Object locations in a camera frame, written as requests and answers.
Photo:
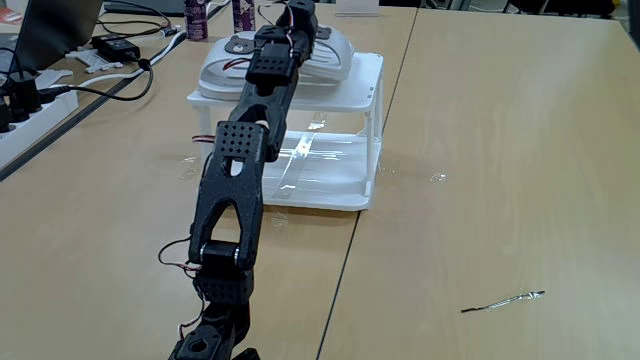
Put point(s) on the white bear slipper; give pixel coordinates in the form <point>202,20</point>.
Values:
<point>335,55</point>
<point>220,70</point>

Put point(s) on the white plastic shelf box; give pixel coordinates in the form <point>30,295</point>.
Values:
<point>345,90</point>

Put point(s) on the small white carton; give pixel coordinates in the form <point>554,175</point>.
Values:
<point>357,7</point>

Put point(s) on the purple drink can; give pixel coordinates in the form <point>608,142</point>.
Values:
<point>196,20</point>
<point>244,15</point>

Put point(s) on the black power adapter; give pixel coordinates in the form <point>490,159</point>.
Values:
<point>116,48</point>

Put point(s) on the dark laptop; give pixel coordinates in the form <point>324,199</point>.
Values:
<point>55,30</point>

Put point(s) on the white power strip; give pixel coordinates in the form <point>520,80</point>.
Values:
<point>35,125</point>

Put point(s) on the black power plug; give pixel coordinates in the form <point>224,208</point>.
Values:
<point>25,95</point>

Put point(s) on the red booklet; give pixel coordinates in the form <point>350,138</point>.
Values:
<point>10,16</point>

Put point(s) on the white printed bracket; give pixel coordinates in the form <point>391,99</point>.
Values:
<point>92,61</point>

